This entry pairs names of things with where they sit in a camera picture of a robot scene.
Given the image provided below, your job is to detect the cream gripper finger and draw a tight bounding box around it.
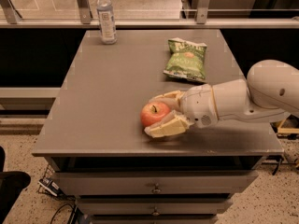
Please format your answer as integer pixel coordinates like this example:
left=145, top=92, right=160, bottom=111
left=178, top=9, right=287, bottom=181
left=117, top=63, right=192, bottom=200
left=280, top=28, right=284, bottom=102
left=144, top=111, right=193, bottom=138
left=150, top=91, right=184, bottom=110

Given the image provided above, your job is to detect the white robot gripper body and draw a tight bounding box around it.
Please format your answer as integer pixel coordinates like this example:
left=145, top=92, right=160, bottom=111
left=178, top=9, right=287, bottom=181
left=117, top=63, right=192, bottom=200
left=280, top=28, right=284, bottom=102
left=180, top=84, right=219, bottom=128

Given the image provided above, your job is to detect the red apple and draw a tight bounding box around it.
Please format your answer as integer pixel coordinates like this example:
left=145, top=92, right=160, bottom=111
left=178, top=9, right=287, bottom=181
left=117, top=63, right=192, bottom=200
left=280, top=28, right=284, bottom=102
left=140, top=102, right=171, bottom=127

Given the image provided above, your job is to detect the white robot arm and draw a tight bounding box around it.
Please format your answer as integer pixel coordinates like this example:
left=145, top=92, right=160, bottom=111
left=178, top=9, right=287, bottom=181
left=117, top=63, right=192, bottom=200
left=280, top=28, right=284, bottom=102
left=145, top=60, right=299, bottom=138

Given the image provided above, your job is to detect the blue plastic water bottle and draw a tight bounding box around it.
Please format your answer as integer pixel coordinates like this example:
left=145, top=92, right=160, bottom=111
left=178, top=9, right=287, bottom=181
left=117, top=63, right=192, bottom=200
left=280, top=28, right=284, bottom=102
left=96, top=0, right=117, bottom=44

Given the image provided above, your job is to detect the green chip bag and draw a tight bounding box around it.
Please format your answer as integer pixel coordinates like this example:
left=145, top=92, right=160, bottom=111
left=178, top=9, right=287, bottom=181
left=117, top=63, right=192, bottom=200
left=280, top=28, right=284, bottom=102
left=164, top=37, right=207, bottom=82

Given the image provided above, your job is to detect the top drawer with knob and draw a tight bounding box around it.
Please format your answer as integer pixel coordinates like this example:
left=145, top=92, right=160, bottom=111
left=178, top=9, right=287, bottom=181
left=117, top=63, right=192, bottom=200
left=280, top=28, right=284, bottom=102
left=52, top=171, right=258, bottom=196

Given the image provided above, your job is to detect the drawer with knob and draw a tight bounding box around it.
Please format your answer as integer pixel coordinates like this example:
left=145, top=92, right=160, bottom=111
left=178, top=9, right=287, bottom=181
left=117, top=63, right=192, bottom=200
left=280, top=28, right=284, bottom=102
left=77, top=198, right=232, bottom=216
left=52, top=171, right=258, bottom=196

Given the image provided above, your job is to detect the grey drawer cabinet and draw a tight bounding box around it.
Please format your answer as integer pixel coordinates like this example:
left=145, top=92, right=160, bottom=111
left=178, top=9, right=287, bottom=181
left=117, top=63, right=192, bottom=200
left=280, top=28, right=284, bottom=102
left=34, top=30, right=283, bottom=224

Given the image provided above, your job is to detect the power strip on floor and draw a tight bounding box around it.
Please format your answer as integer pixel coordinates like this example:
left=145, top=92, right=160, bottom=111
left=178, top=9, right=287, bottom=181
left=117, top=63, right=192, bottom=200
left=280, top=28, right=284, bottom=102
left=38, top=177, right=60, bottom=197

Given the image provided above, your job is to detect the black office chair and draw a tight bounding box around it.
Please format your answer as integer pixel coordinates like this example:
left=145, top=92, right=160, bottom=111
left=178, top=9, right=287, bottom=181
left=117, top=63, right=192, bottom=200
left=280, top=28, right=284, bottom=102
left=0, top=147, right=31, bottom=224

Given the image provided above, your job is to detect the yellow metal frame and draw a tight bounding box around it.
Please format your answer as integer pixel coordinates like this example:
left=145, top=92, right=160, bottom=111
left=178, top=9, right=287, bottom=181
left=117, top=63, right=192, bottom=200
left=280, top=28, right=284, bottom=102
left=278, top=115, right=299, bottom=134

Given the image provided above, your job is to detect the black floor cable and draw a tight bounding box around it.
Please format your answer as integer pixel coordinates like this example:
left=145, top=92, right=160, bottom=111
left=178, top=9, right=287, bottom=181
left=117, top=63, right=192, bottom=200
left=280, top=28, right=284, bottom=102
left=50, top=203, right=78, bottom=224

